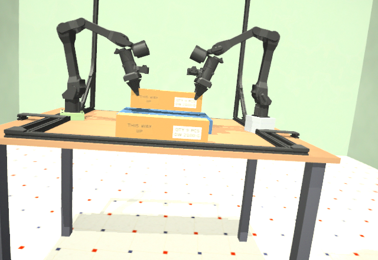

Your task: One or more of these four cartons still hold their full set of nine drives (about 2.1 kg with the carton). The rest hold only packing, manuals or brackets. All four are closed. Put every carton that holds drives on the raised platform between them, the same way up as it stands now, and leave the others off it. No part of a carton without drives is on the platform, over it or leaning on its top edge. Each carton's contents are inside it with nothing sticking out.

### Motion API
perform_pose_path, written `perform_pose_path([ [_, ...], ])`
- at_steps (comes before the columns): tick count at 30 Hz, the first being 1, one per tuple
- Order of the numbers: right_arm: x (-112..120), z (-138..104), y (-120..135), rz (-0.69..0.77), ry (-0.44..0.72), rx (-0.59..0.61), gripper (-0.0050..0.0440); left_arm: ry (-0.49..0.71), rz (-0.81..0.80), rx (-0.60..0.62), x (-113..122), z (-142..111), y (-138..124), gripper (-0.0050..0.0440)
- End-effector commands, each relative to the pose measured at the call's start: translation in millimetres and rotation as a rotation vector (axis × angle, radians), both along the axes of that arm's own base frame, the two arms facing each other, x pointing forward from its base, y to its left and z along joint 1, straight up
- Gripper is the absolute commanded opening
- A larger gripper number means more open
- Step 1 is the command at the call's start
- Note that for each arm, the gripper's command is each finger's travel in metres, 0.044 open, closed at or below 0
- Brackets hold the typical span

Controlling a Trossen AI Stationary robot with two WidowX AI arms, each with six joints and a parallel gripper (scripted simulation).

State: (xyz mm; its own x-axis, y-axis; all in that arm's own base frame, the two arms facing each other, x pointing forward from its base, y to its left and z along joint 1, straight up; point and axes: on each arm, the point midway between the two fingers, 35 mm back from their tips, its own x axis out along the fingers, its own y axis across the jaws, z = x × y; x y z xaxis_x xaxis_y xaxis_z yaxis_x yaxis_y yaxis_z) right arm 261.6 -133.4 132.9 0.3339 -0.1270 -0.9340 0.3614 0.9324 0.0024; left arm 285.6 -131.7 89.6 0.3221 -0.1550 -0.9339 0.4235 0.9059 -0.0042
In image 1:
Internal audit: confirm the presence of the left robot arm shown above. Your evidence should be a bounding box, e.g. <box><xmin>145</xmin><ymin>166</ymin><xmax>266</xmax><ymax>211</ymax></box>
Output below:
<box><xmin>187</xmin><ymin>27</ymin><xmax>281</xmax><ymax>118</ymax></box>

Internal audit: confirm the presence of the tan cardboard box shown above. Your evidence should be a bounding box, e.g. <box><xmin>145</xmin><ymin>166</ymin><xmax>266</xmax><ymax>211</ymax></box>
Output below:
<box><xmin>130</xmin><ymin>88</ymin><xmax>203</xmax><ymax>112</ymax></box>
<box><xmin>115</xmin><ymin>112</ymin><xmax>210</xmax><ymax>142</ymax></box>

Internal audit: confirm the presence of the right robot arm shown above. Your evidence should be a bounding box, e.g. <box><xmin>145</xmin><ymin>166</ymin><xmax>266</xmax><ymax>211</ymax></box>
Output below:
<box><xmin>56</xmin><ymin>18</ymin><xmax>150</xmax><ymax>113</ymax></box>

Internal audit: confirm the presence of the blue raised platform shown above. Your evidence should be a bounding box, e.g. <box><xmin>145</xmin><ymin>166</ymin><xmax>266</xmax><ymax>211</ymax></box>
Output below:
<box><xmin>117</xmin><ymin>107</ymin><xmax>213</xmax><ymax>134</ymax></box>

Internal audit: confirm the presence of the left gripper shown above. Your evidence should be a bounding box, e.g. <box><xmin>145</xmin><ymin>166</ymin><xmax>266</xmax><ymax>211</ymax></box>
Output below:
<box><xmin>194</xmin><ymin>66</ymin><xmax>215</xmax><ymax>100</ymax></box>

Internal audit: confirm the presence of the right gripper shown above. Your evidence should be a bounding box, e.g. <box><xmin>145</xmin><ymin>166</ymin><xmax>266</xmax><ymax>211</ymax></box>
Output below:
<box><xmin>122</xmin><ymin>60</ymin><xmax>142</xmax><ymax>96</ymax></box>

